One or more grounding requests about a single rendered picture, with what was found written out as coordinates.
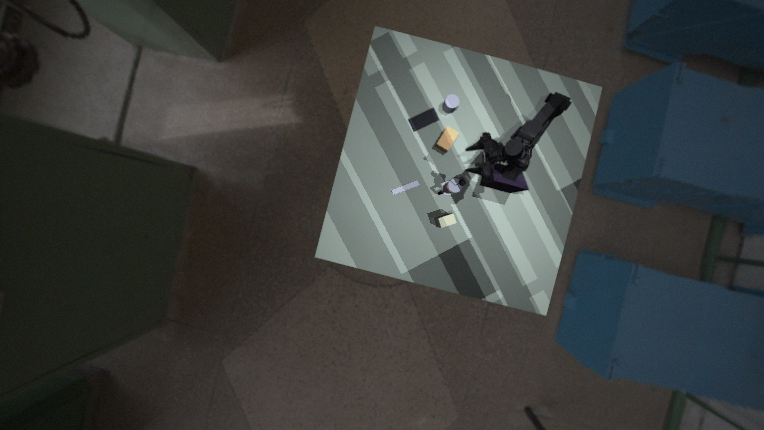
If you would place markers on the grey flat bar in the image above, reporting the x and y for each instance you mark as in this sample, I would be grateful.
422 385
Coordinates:
405 187

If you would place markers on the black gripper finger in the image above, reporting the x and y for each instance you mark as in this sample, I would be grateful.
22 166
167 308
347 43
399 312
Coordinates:
476 146
477 170

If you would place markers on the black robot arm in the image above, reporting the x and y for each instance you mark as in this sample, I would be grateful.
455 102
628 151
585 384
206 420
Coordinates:
519 149

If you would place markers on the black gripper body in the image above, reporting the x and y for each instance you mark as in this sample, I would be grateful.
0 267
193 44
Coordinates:
487 169

